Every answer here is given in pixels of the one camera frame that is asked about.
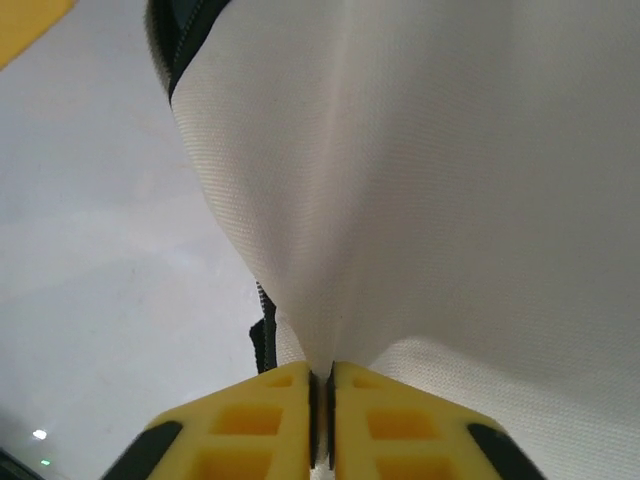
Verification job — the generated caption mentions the yellow book with seated man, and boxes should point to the yellow book with seated man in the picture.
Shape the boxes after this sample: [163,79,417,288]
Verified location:
[0,0,79,71]

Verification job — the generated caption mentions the cream canvas backpack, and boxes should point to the cream canvas backpack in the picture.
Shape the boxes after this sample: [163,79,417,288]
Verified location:
[144,0,640,480]

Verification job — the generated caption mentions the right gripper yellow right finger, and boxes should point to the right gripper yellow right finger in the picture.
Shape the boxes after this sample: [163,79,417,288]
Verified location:
[327,360,546,480]

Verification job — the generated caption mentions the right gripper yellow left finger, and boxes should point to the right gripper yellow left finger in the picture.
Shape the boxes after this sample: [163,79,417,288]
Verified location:
[102,360,314,480]

